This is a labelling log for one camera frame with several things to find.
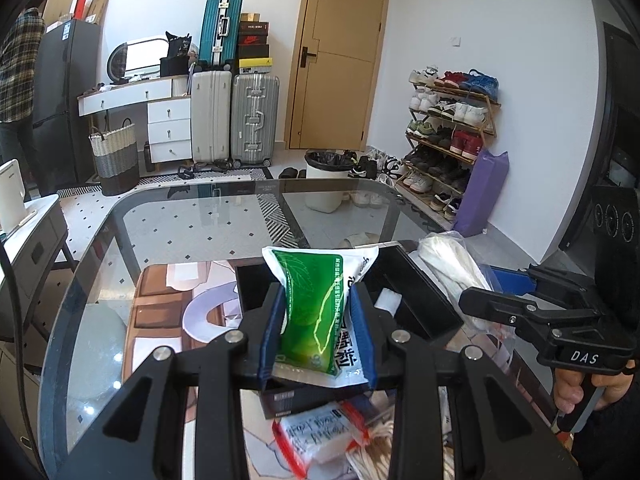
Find dark grey refrigerator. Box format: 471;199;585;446
31;18;103;196

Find black handbag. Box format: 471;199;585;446
160;30;197;78

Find printed table mat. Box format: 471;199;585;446
122;259;401;480

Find white trash bin black liner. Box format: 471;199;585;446
305;150;357;212

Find wooden shoe rack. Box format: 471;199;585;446
400;80;502;221

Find blue plastic box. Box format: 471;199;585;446
490;266;540;297

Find small black labelled box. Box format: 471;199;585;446
260;385;313;420

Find rows of shoes on rack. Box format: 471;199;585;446
402;66;500;221

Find flat cardboard box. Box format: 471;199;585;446
87;0;112;26

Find red-edged zip bag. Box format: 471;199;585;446
272;400;373;478

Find silver suitcase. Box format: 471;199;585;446
230;74;281;168

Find woven laundry basket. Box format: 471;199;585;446
89;119;141;197

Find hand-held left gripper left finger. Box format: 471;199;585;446
102;282;287;480

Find white yellow shoe box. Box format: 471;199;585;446
238;57;274;75

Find beige slippers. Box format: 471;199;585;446
337;231;383;250

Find white foam piece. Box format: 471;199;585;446
375;287;403;317

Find white cord bundle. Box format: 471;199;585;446
345;420;401;480

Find white tablet stand device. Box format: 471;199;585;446
0;159;37;233

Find person's right forearm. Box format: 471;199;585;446
567;400;640;480

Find person's right hand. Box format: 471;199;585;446
552;360;640;414

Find white plastic bag bundle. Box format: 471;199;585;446
407;230;493;332

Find yellow wooden door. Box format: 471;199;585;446
284;0;392;151

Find group of shoes on floor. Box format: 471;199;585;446
347;146;408;207

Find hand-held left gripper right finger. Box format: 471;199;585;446
349;285;583;480

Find teal suitcase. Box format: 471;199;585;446
199;0;244;71

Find purple fabric bag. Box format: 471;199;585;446
453;149;510;237

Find white vanity desk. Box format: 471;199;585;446
77;74;193;165

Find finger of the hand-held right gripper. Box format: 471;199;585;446
526;262;593;307
458;286;601;333

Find grey side table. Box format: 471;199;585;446
0;194;80;343

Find green white soft packet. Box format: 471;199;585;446
261;245;382;397

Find oval mirror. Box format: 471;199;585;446
108;34;171;86

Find black storage box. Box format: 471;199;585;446
235;241;466;396

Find white suitcase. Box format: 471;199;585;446
191;70;233;165

